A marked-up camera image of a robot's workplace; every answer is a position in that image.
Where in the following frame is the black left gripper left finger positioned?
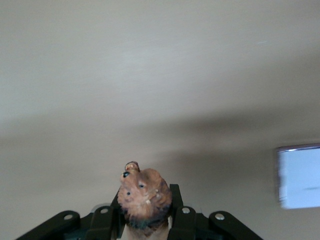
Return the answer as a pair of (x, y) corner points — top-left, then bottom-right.
(14, 191), (126, 240)

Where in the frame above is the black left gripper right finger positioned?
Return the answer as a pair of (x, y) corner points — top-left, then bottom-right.
(167, 183), (261, 240)

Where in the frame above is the brown lion statue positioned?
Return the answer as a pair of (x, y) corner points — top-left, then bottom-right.
(116, 161), (174, 240)

